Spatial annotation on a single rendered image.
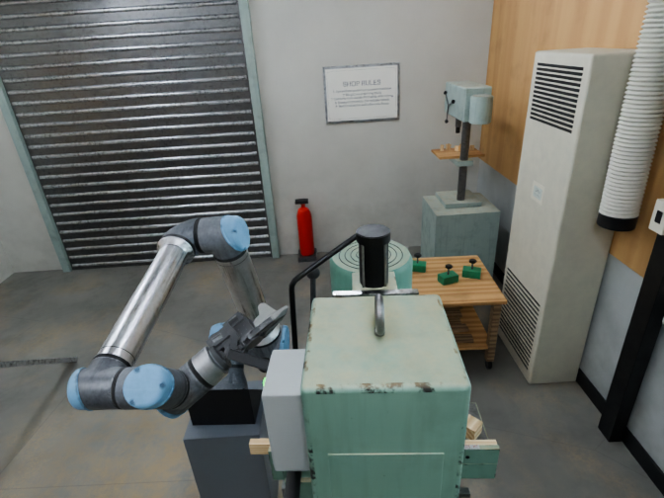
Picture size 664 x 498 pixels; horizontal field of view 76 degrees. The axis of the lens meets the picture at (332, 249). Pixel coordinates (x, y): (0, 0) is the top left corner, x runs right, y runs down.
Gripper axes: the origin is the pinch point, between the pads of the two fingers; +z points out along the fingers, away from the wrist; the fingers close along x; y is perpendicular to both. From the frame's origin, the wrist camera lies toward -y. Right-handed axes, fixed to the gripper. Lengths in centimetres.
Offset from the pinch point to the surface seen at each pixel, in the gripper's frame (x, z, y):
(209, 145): 215, 35, 209
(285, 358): -39.9, -3.2, -15.0
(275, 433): -40.3, -11.0, -22.4
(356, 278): -30.1, 14.9, -11.1
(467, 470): 20, 9, -60
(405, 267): -23.5, 24.7, -14.8
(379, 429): -45, 1, -31
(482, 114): 133, 170, 45
